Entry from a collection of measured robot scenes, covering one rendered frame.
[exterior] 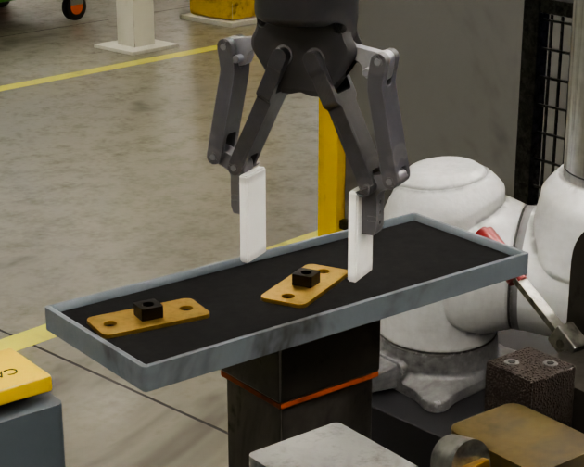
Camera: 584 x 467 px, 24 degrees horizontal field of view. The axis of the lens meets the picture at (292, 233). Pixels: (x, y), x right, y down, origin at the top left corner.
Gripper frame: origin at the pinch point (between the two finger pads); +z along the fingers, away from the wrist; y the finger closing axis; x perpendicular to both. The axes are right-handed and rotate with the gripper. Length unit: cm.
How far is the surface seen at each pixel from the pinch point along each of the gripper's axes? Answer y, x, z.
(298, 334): 3.4, -7.8, 4.6
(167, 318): -5.7, -10.9, 3.9
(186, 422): -119, 172, 121
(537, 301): 13.2, 17.6, 9.3
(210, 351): 0.2, -14.7, 3.9
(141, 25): -398, 577, 107
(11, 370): -10.4, -22.7, 4.2
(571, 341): 17.0, 15.3, 11.3
